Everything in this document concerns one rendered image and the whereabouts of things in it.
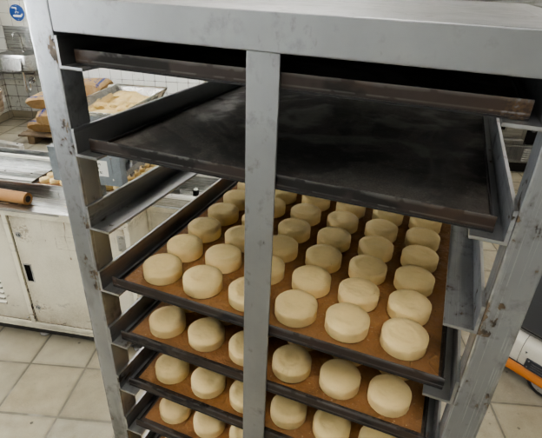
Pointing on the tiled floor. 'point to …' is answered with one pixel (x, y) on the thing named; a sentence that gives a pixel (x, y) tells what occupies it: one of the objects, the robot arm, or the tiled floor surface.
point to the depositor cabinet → (38, 265)
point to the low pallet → (35, 136)
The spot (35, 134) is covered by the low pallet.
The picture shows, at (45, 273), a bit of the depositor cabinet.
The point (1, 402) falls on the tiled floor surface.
